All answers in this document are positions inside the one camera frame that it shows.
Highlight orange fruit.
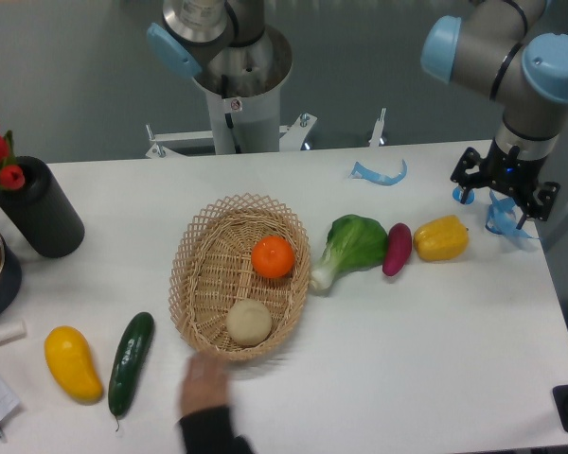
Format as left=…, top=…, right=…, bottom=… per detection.
left=251, top=236, right=295, bottom=279

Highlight white paper roll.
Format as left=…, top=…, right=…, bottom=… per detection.
left=0, top=321, right=27, bottom=345

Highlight green bok choy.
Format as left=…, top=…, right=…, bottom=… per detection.
left=310, top=214, right=388, bottom=292

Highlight blue tape strip by gripper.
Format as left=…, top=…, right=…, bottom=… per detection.
left=453, top=186, right=539, bottom=244

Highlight person's hand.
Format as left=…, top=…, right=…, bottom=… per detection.
left=179, top=353, right=229, bottom=417

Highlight purple eggplant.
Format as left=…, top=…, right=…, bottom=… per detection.
left=382, top=223, right=413, bottom=277

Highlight woven wicker basket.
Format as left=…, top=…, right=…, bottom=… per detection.
left=169, top=194, right=311, bottom=361

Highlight yellow bell pepper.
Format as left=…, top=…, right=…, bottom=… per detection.
left=413, top=215, right=470, bottom=262

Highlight blue tape strip on table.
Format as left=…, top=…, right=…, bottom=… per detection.
left=349, top=160, right=408, bottom=186

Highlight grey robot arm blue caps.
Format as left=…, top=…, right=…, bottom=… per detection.
left=147, top=1, right=568, bottom=221

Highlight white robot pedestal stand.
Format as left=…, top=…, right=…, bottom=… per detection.
left=144, top=27, right=388, bottom=160

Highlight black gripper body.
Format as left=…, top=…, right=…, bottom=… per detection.
left=451, top=138, right=560, bottom=221

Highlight beige bun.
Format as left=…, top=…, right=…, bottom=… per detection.
left=225, top=299, right=272, bottom=346

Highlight yellow mango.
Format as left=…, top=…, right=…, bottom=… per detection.
left=44, top=325, right=103, bottom=405

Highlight green cucumber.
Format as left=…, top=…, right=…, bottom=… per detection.
left=108, top=311, right=155, bottom=433

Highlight black cylindrical vase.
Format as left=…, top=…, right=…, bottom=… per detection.
left=0, top=156, right=85, bottom=258

